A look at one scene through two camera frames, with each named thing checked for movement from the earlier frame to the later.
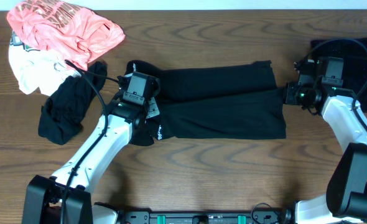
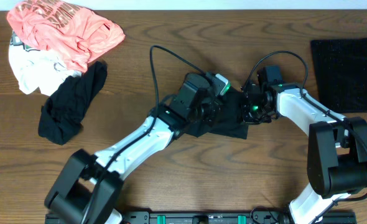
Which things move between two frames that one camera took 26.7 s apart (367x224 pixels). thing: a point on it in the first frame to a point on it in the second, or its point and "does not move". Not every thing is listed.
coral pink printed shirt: x=67 y=30 does not move
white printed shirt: x=35 y=68 does not move
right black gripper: x=289 y=93 to x=247 y=118
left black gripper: x=153 y=108 to x=216 y=109
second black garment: x=59 y=119 does not move
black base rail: x=203 y=216 does not move
